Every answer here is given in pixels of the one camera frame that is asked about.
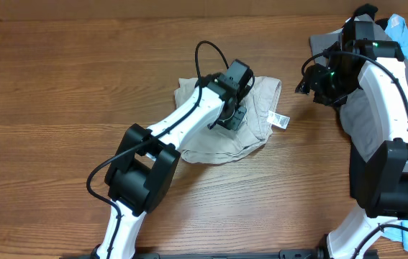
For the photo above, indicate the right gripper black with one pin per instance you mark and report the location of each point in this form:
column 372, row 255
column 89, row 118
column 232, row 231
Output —
column 312, row 76

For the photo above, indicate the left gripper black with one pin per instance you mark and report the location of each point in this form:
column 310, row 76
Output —
column 234, row 119

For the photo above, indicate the beige shorts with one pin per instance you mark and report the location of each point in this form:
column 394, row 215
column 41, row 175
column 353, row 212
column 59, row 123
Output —
column 219, row 145

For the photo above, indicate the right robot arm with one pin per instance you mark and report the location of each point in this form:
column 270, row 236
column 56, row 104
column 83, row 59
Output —
column 380, row 184

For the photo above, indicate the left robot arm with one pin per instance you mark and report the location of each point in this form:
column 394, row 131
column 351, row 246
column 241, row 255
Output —
column 140, row 173

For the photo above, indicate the grey t-shirt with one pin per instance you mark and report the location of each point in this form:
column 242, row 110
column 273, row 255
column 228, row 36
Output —
column 356, row 117

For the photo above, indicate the black garment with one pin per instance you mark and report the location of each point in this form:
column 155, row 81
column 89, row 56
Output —
column 371, row 11

